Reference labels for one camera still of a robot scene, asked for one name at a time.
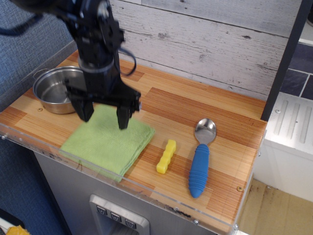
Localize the stainless steel pot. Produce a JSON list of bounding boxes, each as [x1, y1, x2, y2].
[[33, 66, 86, 114]]

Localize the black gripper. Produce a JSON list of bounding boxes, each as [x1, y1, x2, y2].
[[66, 58, 141, 130]]

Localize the black cable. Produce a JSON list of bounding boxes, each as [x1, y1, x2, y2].
[[0, 13, 137, 76]]

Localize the green towel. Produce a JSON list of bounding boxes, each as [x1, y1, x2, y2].
[[61, 104, 155, 182]]

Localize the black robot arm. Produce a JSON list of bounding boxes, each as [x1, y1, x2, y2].
[[13, 0, 141, 129]]

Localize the clear acrylic table edge guard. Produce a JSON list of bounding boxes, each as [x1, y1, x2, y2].
[[0, 123, 268, 233]]

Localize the yellow object bottom left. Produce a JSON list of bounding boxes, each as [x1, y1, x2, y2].
[[6, 226, 30, 235]]

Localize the silver dispenser button panel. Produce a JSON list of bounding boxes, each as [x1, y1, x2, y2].
[[89, 194, 150, 235]]

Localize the blue handled metal spoon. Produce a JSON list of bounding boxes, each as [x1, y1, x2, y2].
[[188, 118, 217, 198]]

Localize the dark right shelf post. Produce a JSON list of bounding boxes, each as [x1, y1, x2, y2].
[[261, 0, 313, 121]]

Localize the white toy sink unit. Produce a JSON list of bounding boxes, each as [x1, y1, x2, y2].
[[253, 93, 313, 201]]

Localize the yellow plastic toy block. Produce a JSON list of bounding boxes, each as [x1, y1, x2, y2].
[[156, 139, 177, 174]]

